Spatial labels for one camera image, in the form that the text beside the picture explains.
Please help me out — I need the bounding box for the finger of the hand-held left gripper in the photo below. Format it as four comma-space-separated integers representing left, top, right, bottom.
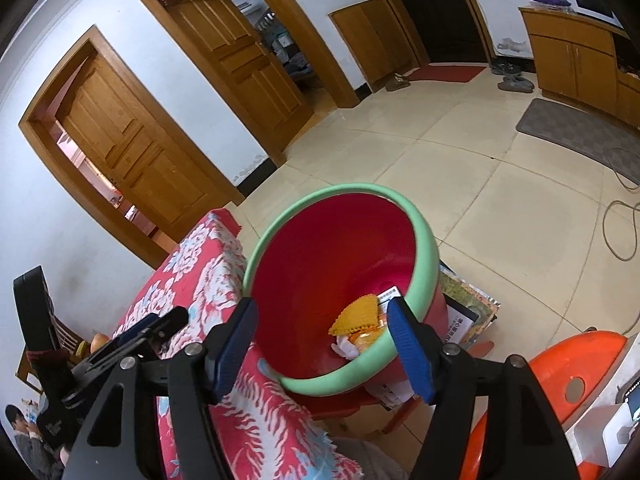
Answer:
62, 342, 166, 401
114, 306, 189, 348

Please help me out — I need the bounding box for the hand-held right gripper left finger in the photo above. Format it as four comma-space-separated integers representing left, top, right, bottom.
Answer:
62, 298, 259, 480

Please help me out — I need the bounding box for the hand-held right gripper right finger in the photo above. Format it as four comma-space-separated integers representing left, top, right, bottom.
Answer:
388, 298, 583, 480

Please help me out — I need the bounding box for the orange snack packet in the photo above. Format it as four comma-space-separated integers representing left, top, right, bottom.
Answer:
350, 315, 396, 356

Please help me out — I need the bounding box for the white barcode packet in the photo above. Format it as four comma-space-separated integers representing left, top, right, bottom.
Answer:
376, 286, 403, 311

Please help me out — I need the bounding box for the yellow knitted cloth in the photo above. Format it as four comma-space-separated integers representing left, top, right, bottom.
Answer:
327, 294, 382, 337

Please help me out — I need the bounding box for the red basin green rim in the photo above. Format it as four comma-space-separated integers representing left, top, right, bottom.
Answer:
241, 182, 449, 398

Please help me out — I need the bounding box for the wooden chair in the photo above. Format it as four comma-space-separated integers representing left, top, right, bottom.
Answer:
17, 317, 81, 396

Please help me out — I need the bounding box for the white printed sheet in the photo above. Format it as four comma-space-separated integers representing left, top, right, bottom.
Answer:
375, 382, 416, 408

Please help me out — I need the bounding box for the dark book white label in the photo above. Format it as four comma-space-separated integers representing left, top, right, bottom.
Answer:
442, 300, 483, 346

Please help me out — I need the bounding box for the red floral blanket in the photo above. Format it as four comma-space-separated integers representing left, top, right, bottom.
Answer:
111, 208, 363, 480

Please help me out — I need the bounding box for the grey cushion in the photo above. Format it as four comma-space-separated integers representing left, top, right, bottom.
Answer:
327, 436, 408, 480

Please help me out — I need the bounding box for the orange plastic stool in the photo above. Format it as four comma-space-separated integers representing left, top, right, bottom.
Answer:
457, 330, 628, 480

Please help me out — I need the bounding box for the wooden panel door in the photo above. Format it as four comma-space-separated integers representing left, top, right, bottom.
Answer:
167, 0, 316, 156
55, 52, 223, 243

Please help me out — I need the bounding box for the white cardboard box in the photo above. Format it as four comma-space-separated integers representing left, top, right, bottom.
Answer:
562, 402, 640, 468

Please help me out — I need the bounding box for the grey floor mat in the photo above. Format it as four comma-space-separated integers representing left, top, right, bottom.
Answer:
515, 98, 640, 186

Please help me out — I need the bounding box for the red doormat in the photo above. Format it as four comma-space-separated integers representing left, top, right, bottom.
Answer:
406, 65, 487, 83

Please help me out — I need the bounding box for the wooden cabinet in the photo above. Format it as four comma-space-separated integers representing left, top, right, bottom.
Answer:
518, 6, 640, 128

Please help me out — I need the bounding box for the black entrance door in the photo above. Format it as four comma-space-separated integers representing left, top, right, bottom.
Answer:
377, 0, 491, 66

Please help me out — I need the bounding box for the white microwave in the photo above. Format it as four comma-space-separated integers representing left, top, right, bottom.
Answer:
570, 0, 621, 23

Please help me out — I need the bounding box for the grey floor cable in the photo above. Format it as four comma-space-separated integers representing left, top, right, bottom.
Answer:
600, 147, 640, 263

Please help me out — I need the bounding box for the wooden wall panel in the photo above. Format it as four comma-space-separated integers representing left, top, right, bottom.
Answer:
328, 0, 431, 93

